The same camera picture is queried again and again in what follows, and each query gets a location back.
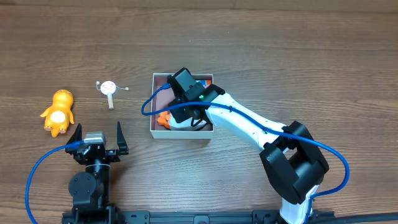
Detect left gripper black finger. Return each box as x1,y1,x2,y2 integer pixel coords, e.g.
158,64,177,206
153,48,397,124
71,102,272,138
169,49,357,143
116,121,129,155
65,123,83,154

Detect white plush duck orange feet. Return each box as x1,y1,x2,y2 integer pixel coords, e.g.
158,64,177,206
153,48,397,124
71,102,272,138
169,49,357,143
157,111,207,131

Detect colourful puzzle cube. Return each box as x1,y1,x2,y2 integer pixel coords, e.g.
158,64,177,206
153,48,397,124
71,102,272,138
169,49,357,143
197,80,212,88

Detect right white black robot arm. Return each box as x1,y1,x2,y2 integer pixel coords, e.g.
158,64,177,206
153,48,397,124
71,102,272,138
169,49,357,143
169,84,329,223

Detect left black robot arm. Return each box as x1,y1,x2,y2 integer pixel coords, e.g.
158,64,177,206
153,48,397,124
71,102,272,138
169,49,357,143
62,123,129,224

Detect orange plastic cat figure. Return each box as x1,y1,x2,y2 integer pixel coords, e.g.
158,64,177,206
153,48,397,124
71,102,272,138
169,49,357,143
40,90,75,138

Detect white wooden rattle drum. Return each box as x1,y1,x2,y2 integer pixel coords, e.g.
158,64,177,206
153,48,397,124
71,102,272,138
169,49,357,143
96,80,129,110

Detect left blue cable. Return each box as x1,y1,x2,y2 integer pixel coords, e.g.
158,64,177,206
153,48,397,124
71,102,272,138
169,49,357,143
24,140,85,224

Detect black mounting rail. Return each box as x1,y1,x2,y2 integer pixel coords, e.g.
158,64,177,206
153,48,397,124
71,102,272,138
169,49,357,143
61,210,398,224

